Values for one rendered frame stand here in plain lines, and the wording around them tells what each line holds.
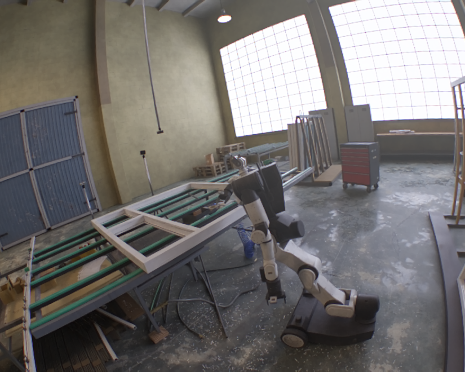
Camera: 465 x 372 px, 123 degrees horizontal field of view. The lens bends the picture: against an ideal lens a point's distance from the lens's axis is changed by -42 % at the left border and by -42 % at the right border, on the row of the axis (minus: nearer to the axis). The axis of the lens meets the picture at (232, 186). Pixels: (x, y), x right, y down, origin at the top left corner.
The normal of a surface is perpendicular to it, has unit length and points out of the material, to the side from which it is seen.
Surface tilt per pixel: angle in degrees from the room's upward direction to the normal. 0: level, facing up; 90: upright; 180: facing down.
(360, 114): 90
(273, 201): 85
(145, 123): 90
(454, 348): 0
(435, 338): 0
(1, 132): 90
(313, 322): 0
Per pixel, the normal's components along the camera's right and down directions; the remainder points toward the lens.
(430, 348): -0.18, -0.96
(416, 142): -0.64, 0.29
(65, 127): 0.75, 0.02
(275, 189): -0.22, 0.18
